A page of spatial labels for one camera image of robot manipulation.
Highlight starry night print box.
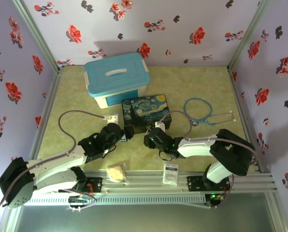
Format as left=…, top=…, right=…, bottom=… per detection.
left=121, top=94, right=173, bottom=133

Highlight white gauze packet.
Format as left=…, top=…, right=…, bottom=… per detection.
left=162, top=163, right=180, bottom=186

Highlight beige crumpled bag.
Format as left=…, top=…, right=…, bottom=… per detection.
left=106, top=165, right=130, bottom=186

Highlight blue stethoscope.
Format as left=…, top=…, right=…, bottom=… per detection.
left=184, top=97, right=237, bottom=127

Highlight blue lidded white storage box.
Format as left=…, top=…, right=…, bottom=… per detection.
left=83, top=52, right=151, bottom=109

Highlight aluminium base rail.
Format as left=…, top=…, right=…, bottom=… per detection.
left=86, top=169, right=279, bottom=194

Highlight grey left arm cable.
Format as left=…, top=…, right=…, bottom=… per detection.
left=0, top=110, right=107, bottom=207

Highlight grey left base cable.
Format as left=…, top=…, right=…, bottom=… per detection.
left=58, top=189, right=98, bottom=210

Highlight grey base cable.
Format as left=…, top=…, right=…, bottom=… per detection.
left=58, top=189, right=98, bottom=210
left=216, top=175, right=234, bottom=209

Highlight aluminium side rail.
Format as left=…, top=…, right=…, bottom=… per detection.
left=227, top=67, right=273, bottom=174
left=29, top=69, right=65, bottom=161

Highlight white slotted cable duct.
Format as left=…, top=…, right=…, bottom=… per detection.
left=25, top=194, right=205, bottom=206

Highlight grey right base cable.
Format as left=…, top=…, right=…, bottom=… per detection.
left=216, top=175, right=234, bottom=209

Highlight aluminium corner post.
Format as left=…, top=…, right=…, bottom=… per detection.
left=227, top=0, right=273, bottom=71
left=12, top=0, right=65, bottom=73

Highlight aluminium frame leg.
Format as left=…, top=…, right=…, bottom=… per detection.
left=264, top=192, right=288, bottom=232
left=0, top=206, right=23, bottom=232

